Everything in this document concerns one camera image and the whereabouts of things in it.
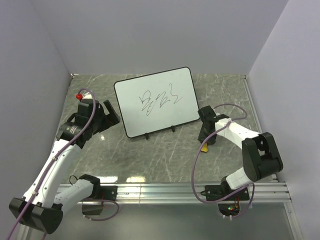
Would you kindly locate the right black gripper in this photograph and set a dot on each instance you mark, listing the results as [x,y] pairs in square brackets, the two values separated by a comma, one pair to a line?
[211,141]

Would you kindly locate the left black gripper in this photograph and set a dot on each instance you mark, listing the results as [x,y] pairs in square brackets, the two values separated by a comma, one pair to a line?
[114,119]

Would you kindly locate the yellow bone-shaped eraser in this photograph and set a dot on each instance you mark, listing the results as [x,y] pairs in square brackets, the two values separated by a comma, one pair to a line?
[204,148]

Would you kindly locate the white whiteboard black frame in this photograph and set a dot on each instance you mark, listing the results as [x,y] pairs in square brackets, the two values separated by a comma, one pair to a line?
[157,101]

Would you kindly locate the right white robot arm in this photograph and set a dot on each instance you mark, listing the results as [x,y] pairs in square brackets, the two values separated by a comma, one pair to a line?
[254,167]

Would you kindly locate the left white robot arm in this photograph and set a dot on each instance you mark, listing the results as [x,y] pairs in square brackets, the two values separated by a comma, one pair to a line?
[42,207]

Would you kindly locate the red cable connector cap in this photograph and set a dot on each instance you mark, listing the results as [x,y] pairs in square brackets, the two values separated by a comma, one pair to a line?
[79,96]

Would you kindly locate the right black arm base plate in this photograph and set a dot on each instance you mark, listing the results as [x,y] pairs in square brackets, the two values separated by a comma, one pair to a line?
[217,192]

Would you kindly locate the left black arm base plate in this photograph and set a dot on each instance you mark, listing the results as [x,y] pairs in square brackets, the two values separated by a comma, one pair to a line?
[106,192]

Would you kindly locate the aluminium mounting rail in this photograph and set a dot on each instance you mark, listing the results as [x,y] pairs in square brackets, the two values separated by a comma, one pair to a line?
[181,193]

